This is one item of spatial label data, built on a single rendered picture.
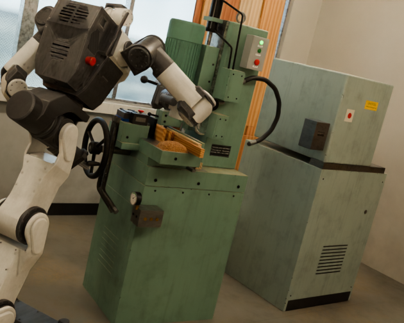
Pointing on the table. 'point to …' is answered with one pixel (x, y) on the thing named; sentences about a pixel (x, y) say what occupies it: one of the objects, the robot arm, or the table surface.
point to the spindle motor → (185, 45)
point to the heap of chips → (172, 146)
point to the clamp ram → (152, 125)
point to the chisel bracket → (167, 119)
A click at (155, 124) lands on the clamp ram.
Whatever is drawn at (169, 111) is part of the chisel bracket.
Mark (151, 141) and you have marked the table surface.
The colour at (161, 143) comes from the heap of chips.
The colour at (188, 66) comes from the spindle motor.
